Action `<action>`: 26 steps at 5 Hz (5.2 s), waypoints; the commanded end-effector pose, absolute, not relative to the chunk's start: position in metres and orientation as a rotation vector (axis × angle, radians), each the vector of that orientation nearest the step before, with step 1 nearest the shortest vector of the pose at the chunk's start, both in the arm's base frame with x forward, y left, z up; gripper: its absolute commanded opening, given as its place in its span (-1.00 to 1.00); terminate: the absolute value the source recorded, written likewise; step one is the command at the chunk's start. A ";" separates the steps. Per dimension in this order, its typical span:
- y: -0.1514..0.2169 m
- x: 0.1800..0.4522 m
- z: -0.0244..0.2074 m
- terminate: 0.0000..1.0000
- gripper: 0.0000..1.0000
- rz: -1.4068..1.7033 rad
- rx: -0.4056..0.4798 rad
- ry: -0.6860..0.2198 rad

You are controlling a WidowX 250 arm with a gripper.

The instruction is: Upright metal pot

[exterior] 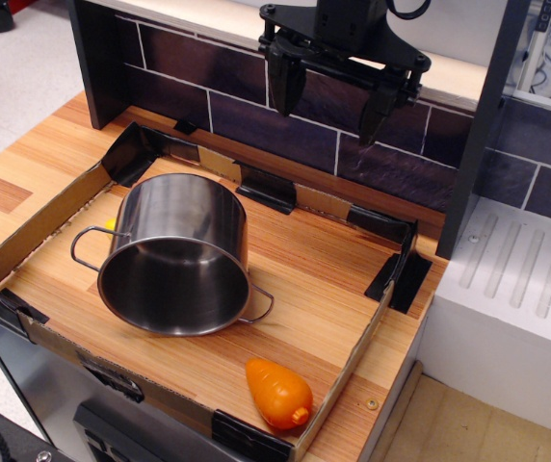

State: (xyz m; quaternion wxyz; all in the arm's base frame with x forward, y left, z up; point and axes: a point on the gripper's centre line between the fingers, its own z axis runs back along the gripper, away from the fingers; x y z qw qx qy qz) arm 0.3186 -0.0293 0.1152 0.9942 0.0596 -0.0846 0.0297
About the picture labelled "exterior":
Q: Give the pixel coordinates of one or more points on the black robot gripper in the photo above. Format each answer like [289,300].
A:
[350,41]

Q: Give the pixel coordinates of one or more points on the stainless steel pot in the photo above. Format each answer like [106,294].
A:
[178,259]

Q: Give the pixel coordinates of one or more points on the cardboard fence with black tape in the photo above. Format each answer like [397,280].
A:
[347,283]

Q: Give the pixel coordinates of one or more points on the dark grey left shelf panel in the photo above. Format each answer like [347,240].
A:
[99,53]

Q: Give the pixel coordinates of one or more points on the yellow plastic toy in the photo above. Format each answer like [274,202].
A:
[111,224]

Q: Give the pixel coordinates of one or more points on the white toy sink drainboard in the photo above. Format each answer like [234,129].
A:
[488,330]

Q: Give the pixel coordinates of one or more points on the orange plastic carrot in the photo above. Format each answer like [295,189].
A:
[282,397]

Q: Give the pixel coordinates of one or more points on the dark grey shelf post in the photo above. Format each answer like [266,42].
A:
[471,174]

